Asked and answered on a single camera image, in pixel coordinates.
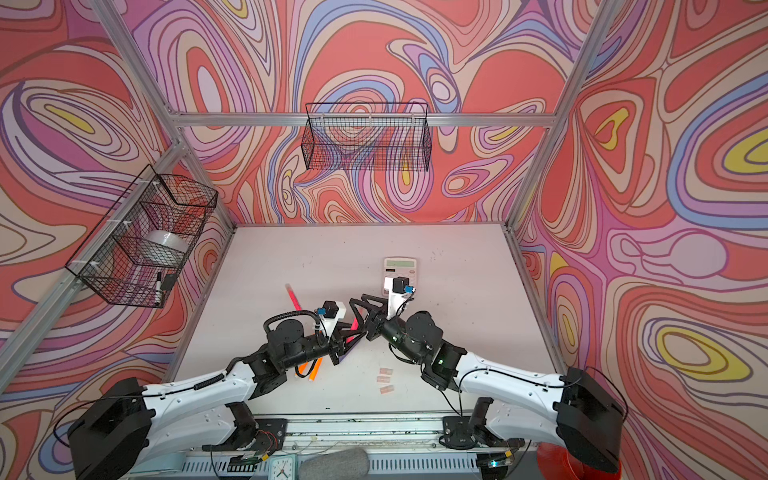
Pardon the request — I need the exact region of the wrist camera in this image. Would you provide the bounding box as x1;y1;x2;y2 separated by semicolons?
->
382;276;415;295
317;300;346;328

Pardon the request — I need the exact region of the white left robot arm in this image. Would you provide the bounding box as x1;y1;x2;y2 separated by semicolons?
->
67;318;363;479

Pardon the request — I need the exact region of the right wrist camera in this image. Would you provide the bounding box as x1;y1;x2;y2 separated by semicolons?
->
382;276;415;295

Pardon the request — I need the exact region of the silver tape roll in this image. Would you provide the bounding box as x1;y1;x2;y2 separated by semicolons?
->
144;230;189;253

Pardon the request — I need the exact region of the small white clock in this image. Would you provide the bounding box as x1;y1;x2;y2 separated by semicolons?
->
268;455;298;480

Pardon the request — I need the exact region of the black wire basket left wall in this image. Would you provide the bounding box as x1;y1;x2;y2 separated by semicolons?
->
65;166;218;309

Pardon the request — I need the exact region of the black wire basket back wall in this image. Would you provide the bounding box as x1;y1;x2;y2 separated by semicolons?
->
301;101;432;173

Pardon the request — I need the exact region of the grey foam microphone cover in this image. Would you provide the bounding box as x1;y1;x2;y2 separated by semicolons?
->
298;448;370;480

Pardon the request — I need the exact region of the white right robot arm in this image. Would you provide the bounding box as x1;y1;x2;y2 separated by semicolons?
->
349;295;626;474

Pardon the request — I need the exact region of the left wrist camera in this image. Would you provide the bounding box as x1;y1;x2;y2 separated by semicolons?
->
317;300;346;328

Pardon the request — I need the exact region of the pink desk calculator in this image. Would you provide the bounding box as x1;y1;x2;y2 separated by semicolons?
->
383;257;418;286

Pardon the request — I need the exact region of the red bucket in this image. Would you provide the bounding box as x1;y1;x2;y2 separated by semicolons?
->
536;443;623;480

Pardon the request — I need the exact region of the black wire basket wall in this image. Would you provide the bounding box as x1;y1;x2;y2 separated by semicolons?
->
301;101;432;173
65;166;218;309

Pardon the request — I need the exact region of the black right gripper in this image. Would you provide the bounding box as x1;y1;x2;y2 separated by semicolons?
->
349;294;426;366

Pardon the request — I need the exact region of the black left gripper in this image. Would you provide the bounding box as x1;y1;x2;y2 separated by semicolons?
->
279;324;366;374

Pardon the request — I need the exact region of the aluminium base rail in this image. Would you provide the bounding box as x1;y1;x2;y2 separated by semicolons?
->
143;410;541;475

